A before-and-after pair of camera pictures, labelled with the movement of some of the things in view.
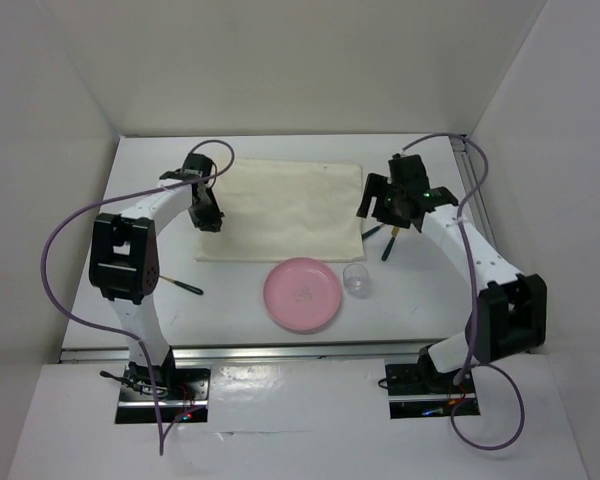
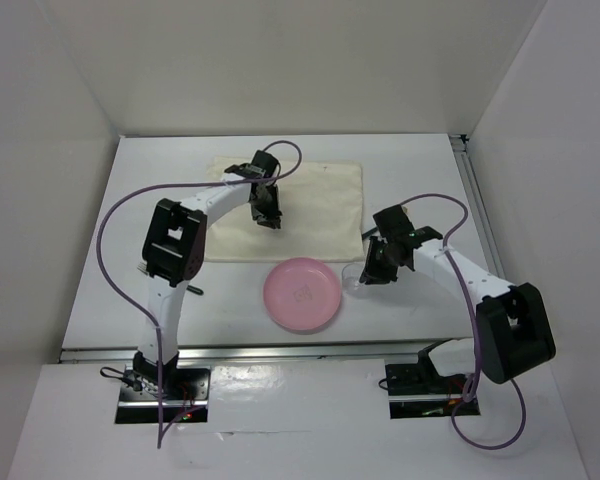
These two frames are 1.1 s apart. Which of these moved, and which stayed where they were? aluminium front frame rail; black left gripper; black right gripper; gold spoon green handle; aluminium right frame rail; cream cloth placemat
Moved: black right gripper; black left gripper
Stayed: aluminium right frame rail; cream cloth placemat; aluminium front frame rail; gold spoon green handle
